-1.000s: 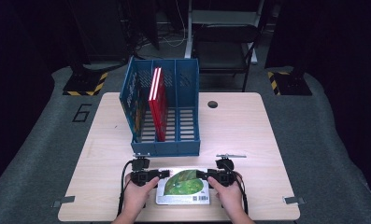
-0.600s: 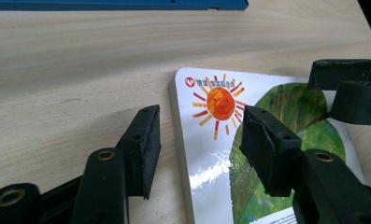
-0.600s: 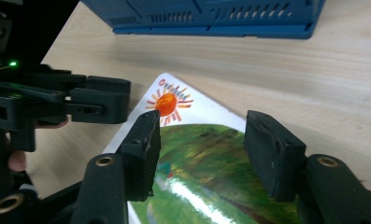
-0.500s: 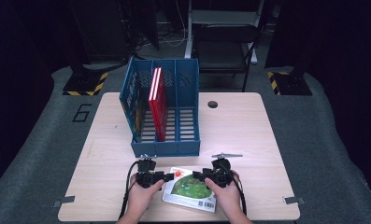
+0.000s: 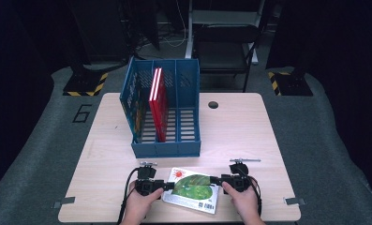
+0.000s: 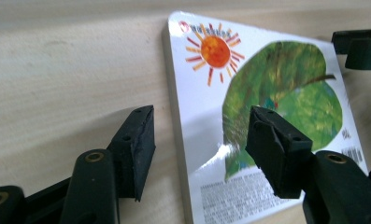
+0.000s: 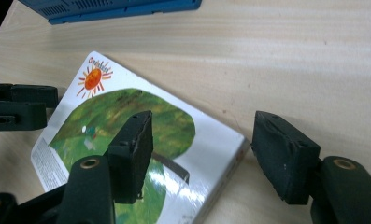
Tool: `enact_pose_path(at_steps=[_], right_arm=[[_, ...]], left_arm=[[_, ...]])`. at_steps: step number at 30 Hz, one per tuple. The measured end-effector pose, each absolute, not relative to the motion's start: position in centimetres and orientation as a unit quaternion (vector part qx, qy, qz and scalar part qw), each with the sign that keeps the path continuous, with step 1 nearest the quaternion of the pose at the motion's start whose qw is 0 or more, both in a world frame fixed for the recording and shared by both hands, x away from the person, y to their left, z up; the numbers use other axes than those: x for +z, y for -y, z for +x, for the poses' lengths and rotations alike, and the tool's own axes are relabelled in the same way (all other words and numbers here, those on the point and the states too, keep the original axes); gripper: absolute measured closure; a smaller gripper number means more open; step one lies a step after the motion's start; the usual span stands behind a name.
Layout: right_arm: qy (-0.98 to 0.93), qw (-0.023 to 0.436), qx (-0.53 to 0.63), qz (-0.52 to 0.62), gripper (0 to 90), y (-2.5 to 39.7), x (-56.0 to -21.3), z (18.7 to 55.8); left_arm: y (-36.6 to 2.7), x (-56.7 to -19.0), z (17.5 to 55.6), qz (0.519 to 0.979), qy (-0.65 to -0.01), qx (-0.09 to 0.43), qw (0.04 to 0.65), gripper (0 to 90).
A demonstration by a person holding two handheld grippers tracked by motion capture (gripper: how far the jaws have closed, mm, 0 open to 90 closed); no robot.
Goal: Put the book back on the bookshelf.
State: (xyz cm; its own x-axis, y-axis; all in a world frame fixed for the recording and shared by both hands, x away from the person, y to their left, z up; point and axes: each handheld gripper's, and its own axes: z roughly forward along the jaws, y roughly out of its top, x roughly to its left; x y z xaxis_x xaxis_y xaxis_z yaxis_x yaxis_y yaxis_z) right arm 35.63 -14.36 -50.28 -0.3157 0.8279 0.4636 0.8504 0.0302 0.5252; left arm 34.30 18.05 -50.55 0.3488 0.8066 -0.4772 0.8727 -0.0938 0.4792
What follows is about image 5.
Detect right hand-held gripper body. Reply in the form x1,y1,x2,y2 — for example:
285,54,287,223
220,157,262,193

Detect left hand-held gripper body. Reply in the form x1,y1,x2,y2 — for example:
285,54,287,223
134,160,167,197

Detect white and green picture book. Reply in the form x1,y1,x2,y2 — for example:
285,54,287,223
162,167,220,216

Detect blue cartoon picture book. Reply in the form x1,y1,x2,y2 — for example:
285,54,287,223
119,56,148,144

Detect blue plastic file rack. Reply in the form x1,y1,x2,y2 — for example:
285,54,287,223
128,58,202,158

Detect person's left hand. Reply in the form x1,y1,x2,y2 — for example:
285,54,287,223
122,182,165,224

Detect person's right hand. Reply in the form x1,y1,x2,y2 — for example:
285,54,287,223
221,181,264,224

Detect grey tape piece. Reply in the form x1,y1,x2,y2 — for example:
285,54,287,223
52,196,76,210
283,197,306,206

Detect black yellow-striped stand base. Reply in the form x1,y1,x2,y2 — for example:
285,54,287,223
62,64,110,98
267,69,314,97

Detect black folding chair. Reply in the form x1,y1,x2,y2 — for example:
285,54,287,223
191,23,262,94

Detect dark curtain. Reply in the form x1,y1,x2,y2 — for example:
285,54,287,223
308,0,372,204
0,0,55,195

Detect right hand-held gripper black cable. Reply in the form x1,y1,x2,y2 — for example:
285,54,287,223
243,172,263,218

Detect hand-held gripper black cable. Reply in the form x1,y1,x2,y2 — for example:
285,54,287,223
243,172,263,218
117,167,141,225

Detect left hand-held gripper black cable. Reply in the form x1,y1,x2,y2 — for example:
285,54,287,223
117,167,141,225

